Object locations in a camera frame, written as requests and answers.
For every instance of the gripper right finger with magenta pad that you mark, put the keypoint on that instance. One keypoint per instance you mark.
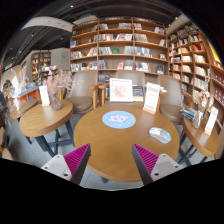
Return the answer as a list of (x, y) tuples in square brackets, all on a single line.
[(152, 166)]

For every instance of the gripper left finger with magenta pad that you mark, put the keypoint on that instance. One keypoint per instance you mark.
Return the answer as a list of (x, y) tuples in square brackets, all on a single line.
[(70, 167)]

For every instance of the round blue mouse pad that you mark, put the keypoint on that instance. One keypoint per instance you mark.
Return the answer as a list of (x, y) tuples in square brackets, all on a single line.
[(118, 119)]

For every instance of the round wooden left table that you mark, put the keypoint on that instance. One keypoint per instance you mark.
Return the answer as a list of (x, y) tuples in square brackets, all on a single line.
[(41, 120)]

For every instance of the round wooden table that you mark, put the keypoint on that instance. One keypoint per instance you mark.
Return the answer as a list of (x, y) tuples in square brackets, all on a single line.
[(111, 149), (41, 120), (206, 144)]

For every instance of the round wooden right table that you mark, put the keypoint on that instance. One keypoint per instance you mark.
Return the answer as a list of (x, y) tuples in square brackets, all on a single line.
[(206, 144)]

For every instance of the round wooden centre table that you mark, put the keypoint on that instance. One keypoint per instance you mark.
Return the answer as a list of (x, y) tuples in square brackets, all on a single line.
[(111, 149)]

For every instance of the beige armchair right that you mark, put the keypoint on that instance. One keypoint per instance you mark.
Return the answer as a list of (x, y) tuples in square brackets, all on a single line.
[(171, 102)]

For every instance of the beige armchair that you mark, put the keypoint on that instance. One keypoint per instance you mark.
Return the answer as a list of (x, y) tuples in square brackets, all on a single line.
[(171, 102), (84, 91), (137, 78)]

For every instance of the beige armchair left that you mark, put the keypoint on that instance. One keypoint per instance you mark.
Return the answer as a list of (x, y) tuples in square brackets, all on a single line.
[(84, 91)]

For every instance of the white sign on left table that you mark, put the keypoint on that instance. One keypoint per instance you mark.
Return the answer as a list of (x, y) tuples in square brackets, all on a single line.
[(44, 95)]

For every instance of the white sign on table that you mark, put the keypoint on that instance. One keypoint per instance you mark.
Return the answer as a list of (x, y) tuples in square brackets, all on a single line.
[(211, 121), (44, 95)]

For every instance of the white red sign stand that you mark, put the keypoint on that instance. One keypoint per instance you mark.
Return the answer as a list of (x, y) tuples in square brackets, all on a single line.
[(151, 97)]

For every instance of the small book behind picture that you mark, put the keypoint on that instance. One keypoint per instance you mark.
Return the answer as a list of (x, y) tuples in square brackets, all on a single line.
[(138, 95)]

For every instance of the small wooden table far left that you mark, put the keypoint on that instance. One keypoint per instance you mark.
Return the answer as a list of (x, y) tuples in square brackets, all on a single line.
[(24, 107)]

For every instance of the framed floral picture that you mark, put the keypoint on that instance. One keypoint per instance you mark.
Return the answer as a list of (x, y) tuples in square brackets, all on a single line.
[(120, 90)]

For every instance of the white sign on right table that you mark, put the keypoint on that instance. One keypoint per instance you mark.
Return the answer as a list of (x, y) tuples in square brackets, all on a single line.
[(211, 121)]

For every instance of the vase with flowers right table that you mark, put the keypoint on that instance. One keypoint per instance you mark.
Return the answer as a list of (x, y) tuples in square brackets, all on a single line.
[(204, 100)]

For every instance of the glass vase with dried flowers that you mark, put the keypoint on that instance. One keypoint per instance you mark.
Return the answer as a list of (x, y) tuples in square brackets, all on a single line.
[(54, 84)]

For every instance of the beige armchair middle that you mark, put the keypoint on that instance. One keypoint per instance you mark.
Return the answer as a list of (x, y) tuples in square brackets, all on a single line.
[(137, 78)]

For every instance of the distant wooden bookshelf left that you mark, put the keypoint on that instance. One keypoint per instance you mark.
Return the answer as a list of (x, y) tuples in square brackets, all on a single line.
[(38, 61)]

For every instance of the wooden bookshelf right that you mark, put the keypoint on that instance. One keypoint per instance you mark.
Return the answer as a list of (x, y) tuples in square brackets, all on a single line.
[(194, 62)]

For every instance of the large wooden bookshelf centre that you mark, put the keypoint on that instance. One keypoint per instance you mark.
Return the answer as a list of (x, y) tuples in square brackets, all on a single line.
[(119, 43)]

